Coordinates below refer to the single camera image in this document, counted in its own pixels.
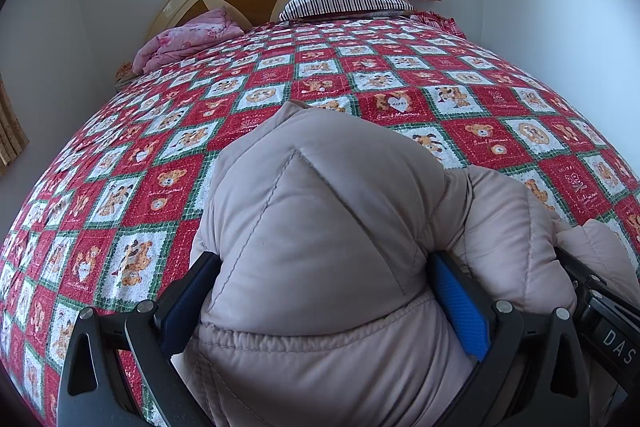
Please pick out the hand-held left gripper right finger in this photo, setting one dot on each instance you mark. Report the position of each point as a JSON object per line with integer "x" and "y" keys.
{"x": 462, "y": 312}

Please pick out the striped pillow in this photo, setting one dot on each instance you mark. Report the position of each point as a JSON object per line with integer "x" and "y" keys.
{"x": 345, "y": 2}

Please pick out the pink floral folded blanket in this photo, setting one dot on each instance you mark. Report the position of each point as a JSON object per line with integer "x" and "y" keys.
{"x": 185, "y": 37}

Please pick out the red bear-print bedspread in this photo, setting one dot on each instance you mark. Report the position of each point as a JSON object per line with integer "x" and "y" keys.
{"x": 350, "y": 72}

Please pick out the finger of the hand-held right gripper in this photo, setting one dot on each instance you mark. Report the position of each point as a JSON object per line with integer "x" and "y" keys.
{"x": 582, "y": 277}

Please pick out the small brown floral cushion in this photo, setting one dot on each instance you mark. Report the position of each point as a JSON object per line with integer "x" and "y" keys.
{"x": 125, "y": 70}

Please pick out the beige puffer jacket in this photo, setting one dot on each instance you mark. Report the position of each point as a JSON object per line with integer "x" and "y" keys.
{"x": 320, "y": 232}

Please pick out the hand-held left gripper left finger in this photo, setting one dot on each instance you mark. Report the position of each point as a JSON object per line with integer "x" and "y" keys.
{"x": 185, "y": 307}

